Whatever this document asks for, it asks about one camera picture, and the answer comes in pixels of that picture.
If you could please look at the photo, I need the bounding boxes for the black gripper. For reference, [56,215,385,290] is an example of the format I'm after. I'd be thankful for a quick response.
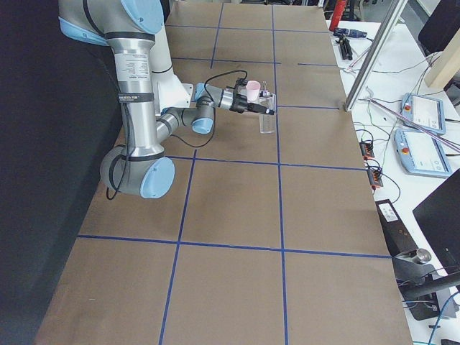
[229,78,275,115]

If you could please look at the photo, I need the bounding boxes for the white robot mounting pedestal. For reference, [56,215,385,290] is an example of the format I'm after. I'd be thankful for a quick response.
[149,1,193,116]

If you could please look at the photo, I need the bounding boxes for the teach pendant tablet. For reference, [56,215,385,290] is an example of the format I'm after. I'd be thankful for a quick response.
[394,129,453,178]
[401,93,446,135]

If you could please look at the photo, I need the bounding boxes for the black monitor stand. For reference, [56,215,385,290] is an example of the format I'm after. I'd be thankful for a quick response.
[392,249,459,321]

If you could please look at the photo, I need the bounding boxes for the pink plastic cup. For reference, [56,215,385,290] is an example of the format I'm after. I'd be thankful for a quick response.
[245,80,261,102]

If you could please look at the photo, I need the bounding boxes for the orange black connector block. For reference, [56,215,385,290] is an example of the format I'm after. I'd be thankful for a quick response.
[359,141,374,160]

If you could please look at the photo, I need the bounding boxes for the black box white label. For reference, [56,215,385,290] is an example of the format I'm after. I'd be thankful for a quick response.
[375,199,418,257]

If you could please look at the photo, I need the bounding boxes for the aluminium frame post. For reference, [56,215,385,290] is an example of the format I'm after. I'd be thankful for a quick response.
[344,0,408,112]

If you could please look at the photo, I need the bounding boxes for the near teach pendant tablet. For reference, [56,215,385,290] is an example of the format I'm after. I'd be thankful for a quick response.
[394,129,453,178]

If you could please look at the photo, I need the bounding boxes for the silver digital kitchen scale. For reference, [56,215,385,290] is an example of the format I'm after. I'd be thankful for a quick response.
[257,91,276,111]

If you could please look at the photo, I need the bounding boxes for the far teach pendant tablet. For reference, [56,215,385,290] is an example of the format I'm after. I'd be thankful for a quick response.
[401,93,446,135]

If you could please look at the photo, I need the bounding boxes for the clear glass sauce bottle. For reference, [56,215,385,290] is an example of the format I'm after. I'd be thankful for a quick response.
[258,81,276,134]

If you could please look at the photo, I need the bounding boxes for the black computer monitor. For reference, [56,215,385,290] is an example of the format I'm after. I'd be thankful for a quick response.
[413,171,460,273]

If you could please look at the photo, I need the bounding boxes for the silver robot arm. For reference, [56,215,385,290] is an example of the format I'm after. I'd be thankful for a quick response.
[59,1,275,200]

